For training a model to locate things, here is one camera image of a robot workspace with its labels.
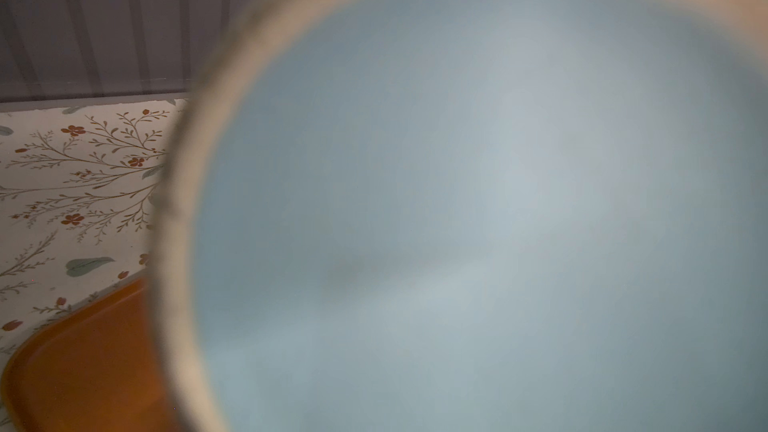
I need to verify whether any light blue mug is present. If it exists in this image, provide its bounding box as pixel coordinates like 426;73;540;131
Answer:
148;0;767;431

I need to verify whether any orange plastic tray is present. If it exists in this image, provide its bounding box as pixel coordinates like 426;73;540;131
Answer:
1;279;181;431

